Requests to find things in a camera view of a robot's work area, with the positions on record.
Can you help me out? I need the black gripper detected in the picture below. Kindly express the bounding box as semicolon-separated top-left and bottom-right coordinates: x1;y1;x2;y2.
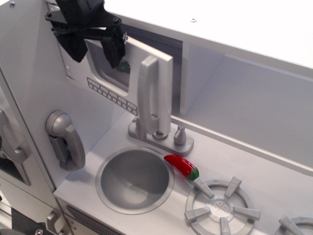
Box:
45;0;126;68

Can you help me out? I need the white microwave door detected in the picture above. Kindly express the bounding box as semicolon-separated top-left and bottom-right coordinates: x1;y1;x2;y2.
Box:
61;36;173;135

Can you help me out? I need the purple toy eggplant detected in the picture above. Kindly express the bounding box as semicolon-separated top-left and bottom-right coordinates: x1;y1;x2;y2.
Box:
116;61;131;73

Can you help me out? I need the grey toy telephone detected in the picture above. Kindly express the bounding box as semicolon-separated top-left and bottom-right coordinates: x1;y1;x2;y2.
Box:
45;110;86;172

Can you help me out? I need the grey toy faucet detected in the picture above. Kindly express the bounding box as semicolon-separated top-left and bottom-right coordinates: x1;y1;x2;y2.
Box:
128;117;194;157

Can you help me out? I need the round silver sink bowl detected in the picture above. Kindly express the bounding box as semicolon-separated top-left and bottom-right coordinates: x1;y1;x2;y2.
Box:
95;146;175;215

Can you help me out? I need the white toy kitchen shelf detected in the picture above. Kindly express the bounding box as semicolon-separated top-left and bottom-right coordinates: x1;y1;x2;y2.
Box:
105;0;313;176

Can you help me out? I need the red toy chili pepper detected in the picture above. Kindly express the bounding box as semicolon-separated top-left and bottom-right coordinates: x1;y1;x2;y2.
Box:
164;155;200;181

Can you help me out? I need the grey stove burner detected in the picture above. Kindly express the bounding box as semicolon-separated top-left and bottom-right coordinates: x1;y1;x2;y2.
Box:
275;215;313;235
184;177;261;235

